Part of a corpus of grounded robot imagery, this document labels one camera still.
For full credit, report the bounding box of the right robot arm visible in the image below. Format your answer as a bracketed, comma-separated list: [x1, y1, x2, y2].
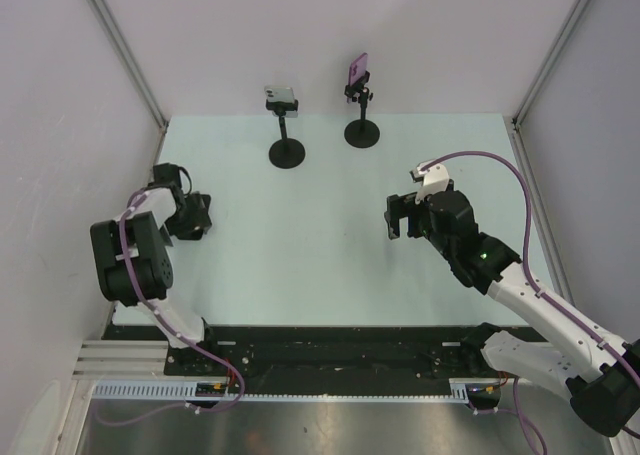
[385, 189, 639, 437]

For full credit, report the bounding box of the purple smartphone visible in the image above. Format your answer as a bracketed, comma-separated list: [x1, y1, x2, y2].
[344, 52, 368, 103]

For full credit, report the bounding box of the aluminium corner post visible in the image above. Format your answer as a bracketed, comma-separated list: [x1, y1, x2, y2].
[510, 0, 593, 130]
[74, 0, 169, 134]

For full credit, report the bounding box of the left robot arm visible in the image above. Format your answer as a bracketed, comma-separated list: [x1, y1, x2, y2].
[90, 163, 221, 375]

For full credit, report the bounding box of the aluminium corner post right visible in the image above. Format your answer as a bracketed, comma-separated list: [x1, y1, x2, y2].
[510, 0, 593, 130]

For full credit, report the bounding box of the aluminium corner post left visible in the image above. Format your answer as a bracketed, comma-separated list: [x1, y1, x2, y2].
[74, 0, 169, 134]

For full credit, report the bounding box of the white smartphone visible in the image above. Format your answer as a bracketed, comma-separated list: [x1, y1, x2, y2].
[264, 85, 299, 118]

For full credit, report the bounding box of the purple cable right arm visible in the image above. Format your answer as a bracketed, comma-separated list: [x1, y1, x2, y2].
[417, 150, 640, 455]

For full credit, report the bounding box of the black round-base phone stand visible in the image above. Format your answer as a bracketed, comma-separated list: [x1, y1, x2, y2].
[266, 100, 306, 169]

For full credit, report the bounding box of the black phone stand rear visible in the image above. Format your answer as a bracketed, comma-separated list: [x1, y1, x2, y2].
[344, 71, 380, 149]

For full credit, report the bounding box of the white slotted cable duct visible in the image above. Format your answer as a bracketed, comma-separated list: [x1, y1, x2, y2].
[92, 379, 501, 404]

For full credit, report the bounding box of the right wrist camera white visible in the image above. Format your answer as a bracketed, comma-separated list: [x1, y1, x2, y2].
[410, 162, 450, 205]

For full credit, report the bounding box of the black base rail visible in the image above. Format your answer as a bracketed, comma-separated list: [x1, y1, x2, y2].
[162, 324, 509, 397]

